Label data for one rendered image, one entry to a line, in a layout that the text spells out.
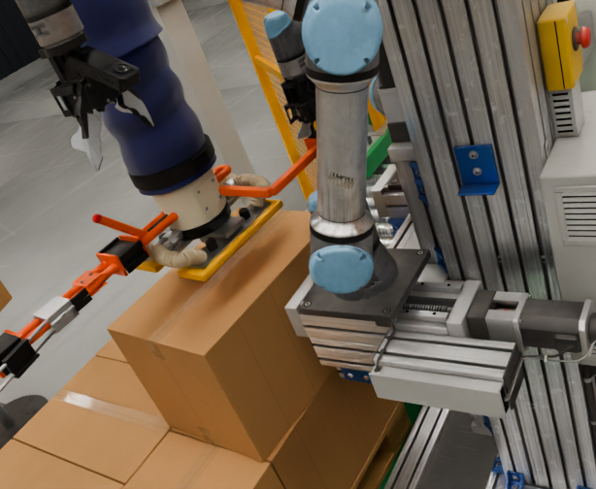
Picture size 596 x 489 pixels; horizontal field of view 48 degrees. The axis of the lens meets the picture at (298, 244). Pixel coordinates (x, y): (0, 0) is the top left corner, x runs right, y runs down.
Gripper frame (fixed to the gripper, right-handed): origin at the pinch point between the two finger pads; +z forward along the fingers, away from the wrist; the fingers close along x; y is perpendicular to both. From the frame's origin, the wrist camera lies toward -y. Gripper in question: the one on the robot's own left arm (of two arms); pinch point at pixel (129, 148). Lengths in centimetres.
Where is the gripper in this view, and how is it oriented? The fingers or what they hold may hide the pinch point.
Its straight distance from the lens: 120.1
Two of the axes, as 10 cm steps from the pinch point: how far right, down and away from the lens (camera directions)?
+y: -8.2, -0.2, 5.8
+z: 3.3, 8.0, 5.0
